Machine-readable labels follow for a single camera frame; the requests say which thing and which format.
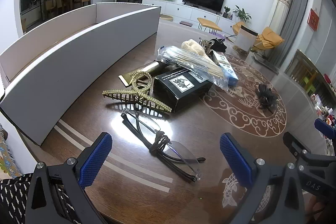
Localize grey curtain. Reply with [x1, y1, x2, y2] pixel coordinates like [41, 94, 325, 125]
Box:
[273, 0, 310, 67]

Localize pile of colourful small items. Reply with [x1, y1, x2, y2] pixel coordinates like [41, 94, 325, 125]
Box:
[310, 93, 336, 123]

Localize dark wooden armchair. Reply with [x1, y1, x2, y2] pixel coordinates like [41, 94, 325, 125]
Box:
[285, 49, 326, 93]

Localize white standing air conditioner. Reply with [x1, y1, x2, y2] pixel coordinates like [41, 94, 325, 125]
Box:
[266, 0, 293, 33]

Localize yellow lounge chair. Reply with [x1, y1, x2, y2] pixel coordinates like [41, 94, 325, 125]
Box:
[232, 21, 246, 35]
[251, 27, 285, 52]

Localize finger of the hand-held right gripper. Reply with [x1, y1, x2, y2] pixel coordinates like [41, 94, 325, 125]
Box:
[314, 118, 336, 140]
[282, 131, 315, 161]

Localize black rimless eyeglasses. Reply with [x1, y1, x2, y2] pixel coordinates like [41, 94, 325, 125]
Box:
[121, 109, 206, 183]

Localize clear bag of cotton swabs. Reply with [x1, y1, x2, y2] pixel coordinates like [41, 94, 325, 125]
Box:
[157, 45, 231, 90]

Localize black printed carton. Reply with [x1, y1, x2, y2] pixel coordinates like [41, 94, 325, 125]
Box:
[153, 67, 214, 113]

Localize black flower hair accessory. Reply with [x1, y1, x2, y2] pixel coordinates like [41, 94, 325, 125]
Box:
[256, 83, 280, 111]

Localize white television cabinet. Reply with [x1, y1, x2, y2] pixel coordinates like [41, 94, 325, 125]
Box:
[142, 0, 242, 33]

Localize yellow footstool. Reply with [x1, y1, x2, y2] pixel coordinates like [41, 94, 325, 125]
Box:
[197, 17, 223, 34]

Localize blue white ointment box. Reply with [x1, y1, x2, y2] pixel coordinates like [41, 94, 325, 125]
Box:
[211, 50, 239, 86]

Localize clear jar with dark lid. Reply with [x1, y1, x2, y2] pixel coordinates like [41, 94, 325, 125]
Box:
[232, 25, 259, 54]

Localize black hair claw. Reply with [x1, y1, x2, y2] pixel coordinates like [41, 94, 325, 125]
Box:
[210, 38, 227, 52]

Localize gold cosmetic tube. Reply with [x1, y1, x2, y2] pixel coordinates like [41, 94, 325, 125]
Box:
[119, 61, 164, 86]

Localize broad-leaf potted plant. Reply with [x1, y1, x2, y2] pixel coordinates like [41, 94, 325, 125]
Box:
[233, 5, 252, 22]

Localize red wall hanging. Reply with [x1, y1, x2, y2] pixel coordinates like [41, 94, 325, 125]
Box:
[307, 8, 320, 31]

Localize cream knitted glove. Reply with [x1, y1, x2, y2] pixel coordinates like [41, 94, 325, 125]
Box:
[181, 40, 212, 62]

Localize long white cardboard box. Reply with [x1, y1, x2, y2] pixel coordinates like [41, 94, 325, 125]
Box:
[0, 2, 161, 146]

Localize grey laptop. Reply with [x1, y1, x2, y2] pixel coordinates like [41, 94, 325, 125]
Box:
[248, 52, 280, 73]

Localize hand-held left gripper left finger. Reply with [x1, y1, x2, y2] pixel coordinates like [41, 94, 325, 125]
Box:
[25, 132, 113, 224]

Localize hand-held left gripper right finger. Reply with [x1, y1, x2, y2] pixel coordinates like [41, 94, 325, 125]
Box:
[219, 133, 306, 224]

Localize gold beaded hair claw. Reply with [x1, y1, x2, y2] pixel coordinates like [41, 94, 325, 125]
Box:
[102, 71, 172, 113]

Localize brown hair tie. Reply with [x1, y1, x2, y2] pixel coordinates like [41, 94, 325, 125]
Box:
[149, 131, 174, 156]

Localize black white patterned clothing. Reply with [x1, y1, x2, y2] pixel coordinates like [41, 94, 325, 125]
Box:
[0, 173, 82, 224]

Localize colourful floral cloth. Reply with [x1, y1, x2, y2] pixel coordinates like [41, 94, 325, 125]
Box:
[0, 124, 23, 178]

